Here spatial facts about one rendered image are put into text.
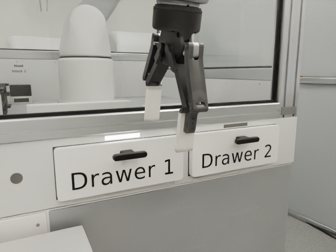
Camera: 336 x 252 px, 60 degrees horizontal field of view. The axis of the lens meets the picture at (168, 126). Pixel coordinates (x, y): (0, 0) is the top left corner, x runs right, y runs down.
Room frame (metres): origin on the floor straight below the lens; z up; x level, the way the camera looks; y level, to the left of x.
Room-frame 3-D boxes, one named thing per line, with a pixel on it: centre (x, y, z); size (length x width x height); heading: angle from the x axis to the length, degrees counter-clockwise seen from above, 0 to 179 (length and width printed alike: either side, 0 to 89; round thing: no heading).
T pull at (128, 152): (0.60, 0.08, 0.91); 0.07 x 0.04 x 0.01; 116
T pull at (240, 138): (0.74, -0.20, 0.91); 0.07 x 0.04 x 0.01; 116
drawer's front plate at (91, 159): (0.62, 0.10, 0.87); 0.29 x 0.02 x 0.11; 116
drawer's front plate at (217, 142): (0.76, -0.19, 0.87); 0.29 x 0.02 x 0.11; 116
